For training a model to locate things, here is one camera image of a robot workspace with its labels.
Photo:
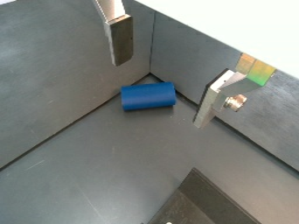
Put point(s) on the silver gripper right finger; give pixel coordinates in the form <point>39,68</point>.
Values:
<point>225,92</point>

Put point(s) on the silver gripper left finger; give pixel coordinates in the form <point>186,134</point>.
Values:
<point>119,29</point>

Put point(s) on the blue cylinder block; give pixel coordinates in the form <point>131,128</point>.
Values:
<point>148,96</point>

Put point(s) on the black curved fixture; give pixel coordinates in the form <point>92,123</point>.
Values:
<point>199,203</point>

